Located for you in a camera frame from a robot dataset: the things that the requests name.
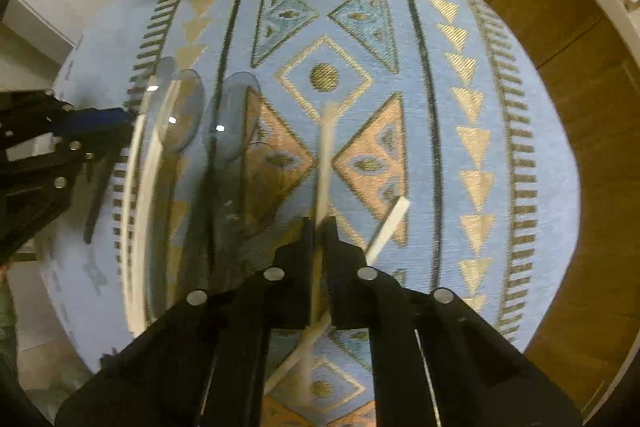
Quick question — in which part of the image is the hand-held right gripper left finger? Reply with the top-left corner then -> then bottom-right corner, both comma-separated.
55,216 -> 317,427

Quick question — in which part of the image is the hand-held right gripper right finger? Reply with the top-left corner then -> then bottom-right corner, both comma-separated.
320,216 -> 584,427

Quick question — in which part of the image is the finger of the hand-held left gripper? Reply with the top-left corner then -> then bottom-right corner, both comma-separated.
0,89 -> 133,142
50,134 -> 123,244

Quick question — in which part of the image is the clear grey plastic spoon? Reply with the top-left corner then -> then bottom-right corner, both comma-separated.
192,71 -> 263,293
145,68 -> 206,258

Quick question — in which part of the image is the blue patterned table mat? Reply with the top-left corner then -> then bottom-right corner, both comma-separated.
37,0 -> 583,427

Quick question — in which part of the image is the white chopstick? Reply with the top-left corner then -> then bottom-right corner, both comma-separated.
297,101 -> 342,408
262,196 -> 412,395
122,112 -> 151,338

